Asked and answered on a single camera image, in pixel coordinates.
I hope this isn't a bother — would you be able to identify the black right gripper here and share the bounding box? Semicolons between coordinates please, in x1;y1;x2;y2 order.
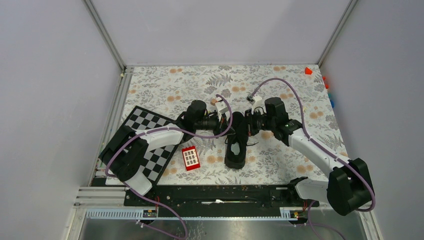
235;108;276;137

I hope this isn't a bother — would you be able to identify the black shoelace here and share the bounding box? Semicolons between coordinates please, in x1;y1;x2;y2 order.
224;133;259;147

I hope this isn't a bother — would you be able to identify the black sneaker shoe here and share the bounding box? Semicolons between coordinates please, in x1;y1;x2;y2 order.
224;111;249;170

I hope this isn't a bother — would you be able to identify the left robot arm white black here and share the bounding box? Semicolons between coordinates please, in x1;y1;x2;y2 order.
98;96;233;206

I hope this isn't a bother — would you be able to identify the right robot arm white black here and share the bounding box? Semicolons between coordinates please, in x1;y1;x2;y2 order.
245;95;376;216

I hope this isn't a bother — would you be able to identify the floral patterned table mat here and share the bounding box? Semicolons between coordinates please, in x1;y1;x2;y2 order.
121;64;346;185

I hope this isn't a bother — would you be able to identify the red toy calculator block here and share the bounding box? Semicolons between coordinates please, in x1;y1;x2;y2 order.
181;146;201;171

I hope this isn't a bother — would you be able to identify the red triangular block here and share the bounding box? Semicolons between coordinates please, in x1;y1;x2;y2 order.
304;67;313;75

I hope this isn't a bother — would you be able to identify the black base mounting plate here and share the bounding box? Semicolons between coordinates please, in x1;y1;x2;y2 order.
123;185;319;214

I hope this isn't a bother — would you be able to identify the orange red toy piece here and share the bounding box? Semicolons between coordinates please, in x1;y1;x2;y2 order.
322;76;330;90

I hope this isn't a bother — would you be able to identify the black white chessboard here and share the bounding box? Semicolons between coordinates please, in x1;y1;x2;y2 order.
98;105;183;186

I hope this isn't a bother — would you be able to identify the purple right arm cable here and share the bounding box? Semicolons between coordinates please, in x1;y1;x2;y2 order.
247;78;377;213

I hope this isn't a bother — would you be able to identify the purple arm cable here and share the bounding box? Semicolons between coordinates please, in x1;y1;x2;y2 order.
104;94;233;177
247;78;377;213

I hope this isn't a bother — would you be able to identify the grey slotted cable duct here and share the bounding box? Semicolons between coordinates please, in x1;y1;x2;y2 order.
85;206;299;221

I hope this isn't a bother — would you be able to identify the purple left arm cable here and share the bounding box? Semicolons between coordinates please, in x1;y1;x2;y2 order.
104;94;233;177

